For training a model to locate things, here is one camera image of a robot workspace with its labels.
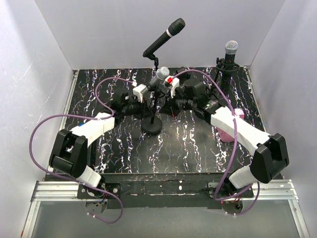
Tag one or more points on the aluminium frame rail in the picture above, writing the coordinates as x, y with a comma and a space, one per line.
185, 145

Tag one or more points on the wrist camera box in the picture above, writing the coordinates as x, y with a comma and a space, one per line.
139, 92
172, 83

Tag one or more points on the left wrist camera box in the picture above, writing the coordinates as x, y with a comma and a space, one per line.
139, 92

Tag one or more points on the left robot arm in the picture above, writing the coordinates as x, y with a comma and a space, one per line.
70, 150

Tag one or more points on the right shock mount stand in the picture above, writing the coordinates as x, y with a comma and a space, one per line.
219, 69

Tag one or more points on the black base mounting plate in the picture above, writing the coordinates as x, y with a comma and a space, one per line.
160, 190

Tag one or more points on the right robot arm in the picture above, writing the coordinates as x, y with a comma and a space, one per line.
270, 155

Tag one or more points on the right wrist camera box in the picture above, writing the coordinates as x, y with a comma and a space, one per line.
172, 83

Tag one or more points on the silver mesh microphone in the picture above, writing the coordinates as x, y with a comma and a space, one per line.
91, 159
231, 48
161, 74

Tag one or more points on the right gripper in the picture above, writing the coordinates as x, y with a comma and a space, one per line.
169, 107

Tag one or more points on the tall black foam microphone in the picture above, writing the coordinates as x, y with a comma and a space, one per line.
175, 28

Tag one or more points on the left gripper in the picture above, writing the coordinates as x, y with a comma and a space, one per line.
144, 110

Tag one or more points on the round base stand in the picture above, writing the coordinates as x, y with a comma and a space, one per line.
152, 125

